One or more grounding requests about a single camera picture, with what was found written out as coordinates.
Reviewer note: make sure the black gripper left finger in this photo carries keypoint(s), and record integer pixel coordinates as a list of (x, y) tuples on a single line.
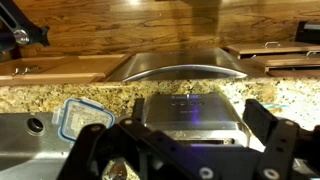
[(151, 154)]

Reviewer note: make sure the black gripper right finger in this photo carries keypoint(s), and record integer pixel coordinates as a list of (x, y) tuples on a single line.
[(291, 152)]

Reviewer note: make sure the wooden cabinet drawers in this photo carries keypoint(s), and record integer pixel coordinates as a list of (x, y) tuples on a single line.
[(275, 55)]

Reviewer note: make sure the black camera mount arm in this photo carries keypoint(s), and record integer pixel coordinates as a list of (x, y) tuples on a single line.
[(21, 29)]

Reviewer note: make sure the blue rimmed container lid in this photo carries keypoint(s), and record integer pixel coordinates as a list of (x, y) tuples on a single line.
[(76, 113)]

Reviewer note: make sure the stainless steel toaster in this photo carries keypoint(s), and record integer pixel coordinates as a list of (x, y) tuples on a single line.
[(196, 119)]

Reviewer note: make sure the stainless steel sink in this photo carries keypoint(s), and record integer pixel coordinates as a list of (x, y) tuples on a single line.
[(30, 148)]

